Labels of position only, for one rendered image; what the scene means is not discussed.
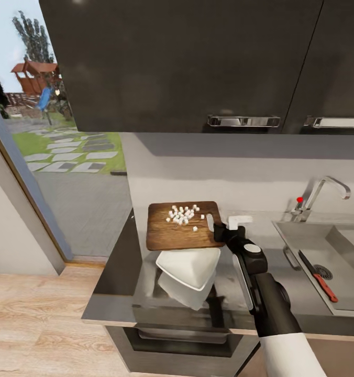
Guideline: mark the cutting board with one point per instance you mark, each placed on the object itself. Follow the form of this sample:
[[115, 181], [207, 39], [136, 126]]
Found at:
[[165, 234]]

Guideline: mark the drop in sink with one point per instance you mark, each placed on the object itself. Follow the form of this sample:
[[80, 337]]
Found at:
[[329, 247]]

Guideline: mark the bowl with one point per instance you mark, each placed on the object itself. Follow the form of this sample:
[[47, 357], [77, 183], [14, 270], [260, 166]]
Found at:
[[191, 267]]

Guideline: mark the dishwasher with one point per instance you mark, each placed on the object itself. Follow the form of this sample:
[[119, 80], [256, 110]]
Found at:
[[182, 352]]

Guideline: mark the parer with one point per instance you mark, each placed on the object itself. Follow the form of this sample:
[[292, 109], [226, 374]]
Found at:
[[317, 275]]

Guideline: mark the fixed window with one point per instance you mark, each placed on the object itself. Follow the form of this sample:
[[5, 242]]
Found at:
[[76, 182]]

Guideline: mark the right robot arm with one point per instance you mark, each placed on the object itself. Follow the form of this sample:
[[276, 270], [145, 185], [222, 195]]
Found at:
[[286, 351]]

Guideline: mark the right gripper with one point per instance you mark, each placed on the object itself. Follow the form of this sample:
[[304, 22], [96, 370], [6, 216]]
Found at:
[[222, 234]]

